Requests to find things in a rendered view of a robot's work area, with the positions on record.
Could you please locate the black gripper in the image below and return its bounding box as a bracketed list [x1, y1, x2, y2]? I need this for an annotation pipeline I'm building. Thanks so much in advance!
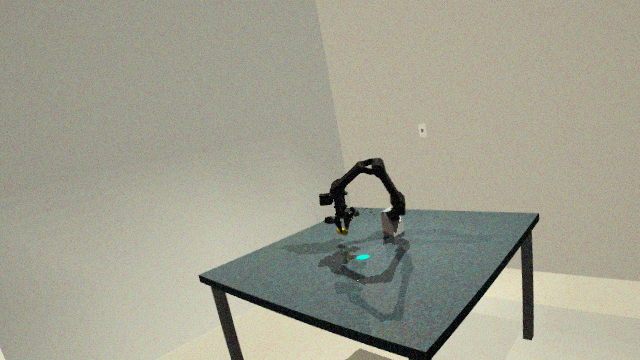
[324, 203, 360, 233]

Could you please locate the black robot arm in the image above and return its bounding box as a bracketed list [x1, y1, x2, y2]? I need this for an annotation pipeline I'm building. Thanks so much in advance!
[319, 158, 406, 222]

